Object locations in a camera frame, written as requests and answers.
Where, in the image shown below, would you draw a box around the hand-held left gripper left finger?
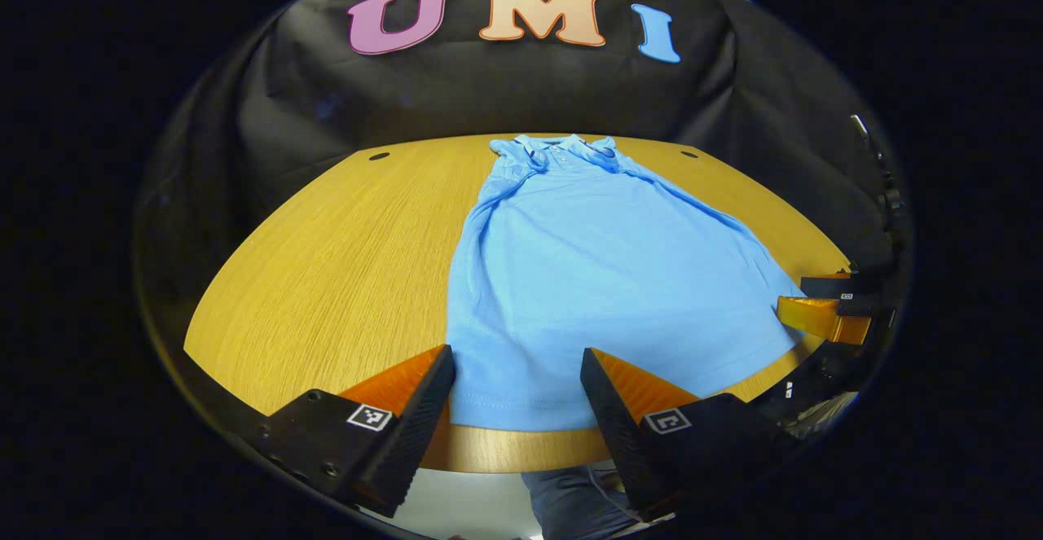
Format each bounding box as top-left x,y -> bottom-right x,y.
244,345 -> 457,519

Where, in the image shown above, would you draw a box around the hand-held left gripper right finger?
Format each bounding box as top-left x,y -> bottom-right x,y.
580,348 -> 803,523

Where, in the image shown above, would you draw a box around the light blue T-shirt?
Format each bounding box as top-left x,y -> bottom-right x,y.
446,133 -> 808,432

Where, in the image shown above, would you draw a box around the person's blue jeans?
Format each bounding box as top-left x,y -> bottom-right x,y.
521,463 -> 645,540

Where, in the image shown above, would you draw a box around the black backdrop cloth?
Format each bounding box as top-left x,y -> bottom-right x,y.
134,0 -> 909,337

